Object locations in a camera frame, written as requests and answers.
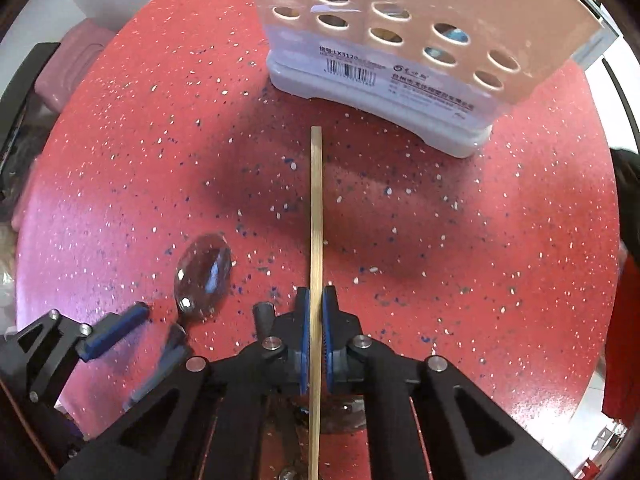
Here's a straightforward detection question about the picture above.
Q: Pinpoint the beige plastic utensil holder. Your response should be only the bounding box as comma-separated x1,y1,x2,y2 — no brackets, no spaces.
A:
240,0,619,159

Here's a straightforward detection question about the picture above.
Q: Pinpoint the pink plastic stool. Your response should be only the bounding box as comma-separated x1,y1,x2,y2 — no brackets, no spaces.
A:
36,17,119,112

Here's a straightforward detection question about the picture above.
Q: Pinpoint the blue patterned chopstick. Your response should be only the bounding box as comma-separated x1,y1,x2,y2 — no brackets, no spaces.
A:
427,25,474,64

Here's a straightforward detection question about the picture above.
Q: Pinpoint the wooden chopstick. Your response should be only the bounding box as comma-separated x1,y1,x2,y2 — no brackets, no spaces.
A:
307,126,325,480

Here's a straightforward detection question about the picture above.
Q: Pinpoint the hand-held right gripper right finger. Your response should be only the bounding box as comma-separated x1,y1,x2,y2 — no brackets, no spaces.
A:
322,284,573,480

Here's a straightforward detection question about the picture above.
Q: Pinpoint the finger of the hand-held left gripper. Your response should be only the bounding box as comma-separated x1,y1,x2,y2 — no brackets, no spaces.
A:
122,322,191,411
0,302,150,404

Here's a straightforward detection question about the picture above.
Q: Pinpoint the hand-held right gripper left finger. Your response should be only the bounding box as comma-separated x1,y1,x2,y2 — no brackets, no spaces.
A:
59,287,313,480

